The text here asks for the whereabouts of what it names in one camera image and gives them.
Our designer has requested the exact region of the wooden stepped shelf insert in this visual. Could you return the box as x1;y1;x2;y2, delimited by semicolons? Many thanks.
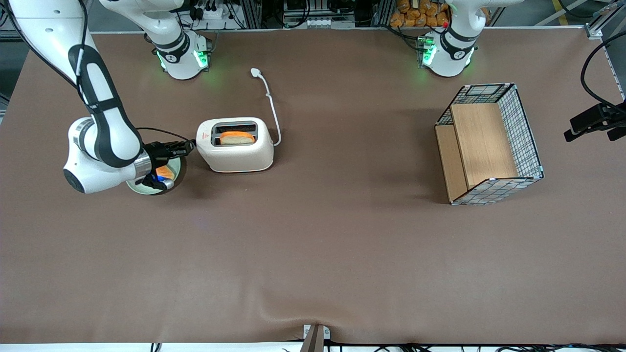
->
435;103;519;202

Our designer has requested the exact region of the pale green round plate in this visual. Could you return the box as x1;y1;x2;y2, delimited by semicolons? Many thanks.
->
126;155;182;196

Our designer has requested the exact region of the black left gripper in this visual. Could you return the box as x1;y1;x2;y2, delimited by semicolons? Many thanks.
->
563;100;626;143

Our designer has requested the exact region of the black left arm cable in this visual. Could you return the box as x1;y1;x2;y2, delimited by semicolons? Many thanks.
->
580;31;626;110

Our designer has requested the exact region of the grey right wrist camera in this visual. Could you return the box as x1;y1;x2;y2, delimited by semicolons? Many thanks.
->
141;172;176;192

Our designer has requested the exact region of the toast bread slice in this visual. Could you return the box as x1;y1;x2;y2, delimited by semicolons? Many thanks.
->
218;131;256;146

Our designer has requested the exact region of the bag of orange buns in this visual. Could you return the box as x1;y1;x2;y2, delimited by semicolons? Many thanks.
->
390;0;490;28

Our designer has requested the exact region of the cream two-slot toaster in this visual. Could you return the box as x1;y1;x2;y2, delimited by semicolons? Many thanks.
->
194;117;275;174

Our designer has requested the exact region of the black-white wire grid basket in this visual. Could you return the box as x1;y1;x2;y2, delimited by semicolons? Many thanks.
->
434;83;544;206

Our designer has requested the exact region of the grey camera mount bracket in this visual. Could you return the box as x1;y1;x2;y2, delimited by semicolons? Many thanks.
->
299;324;331;352

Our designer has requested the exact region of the white power strip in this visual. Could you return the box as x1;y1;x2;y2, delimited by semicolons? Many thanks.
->
193;4;231;21

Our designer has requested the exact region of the aluminium frame corner post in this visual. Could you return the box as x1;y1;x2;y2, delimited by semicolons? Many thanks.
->
584;0;626;41

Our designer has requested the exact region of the white toaster power cord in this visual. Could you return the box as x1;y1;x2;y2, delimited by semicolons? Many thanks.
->
250;67;282;147

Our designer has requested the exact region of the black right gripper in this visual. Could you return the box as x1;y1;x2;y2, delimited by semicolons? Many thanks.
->
144;140;197;170

